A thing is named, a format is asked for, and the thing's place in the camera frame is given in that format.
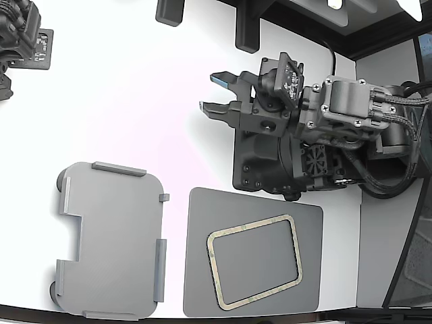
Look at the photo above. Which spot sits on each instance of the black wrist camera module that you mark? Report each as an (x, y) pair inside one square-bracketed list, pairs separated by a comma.
[(288, 79)]

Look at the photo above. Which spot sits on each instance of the dark grey flat plate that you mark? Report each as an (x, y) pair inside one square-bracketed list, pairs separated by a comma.
[(256, 253)]

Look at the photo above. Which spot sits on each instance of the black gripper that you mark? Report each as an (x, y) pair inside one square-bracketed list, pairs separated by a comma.
[(263, 118)]

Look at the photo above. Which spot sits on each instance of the idle black robot gripper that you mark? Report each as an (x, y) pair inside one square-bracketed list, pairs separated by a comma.
[(17, 30)]

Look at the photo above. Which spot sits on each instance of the white light fixture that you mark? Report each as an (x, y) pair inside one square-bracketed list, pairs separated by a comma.
[(411, 7), (335, 3)]

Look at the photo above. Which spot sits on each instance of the black enclosure frame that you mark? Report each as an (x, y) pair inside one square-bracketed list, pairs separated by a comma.
[(371, 37)]

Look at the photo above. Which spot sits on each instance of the white adhesive backing strip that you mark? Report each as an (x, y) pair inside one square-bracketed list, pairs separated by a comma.
[(296, 249)]

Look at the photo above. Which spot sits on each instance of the light grey frame holder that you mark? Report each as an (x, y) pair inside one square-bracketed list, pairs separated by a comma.
[(114, 236)]

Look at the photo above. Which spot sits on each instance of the black circuit board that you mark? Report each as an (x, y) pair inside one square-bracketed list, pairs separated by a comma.
[(44, 49)]

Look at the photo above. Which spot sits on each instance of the black diagonal strut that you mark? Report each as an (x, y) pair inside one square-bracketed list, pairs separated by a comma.
[(410, 209)]

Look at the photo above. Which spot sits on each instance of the short black bracket post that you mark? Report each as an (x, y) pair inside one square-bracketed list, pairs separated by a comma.
[(169, 11)]

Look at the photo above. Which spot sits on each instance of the long black bracket post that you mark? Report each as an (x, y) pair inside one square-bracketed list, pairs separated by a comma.
[(247, 28)]

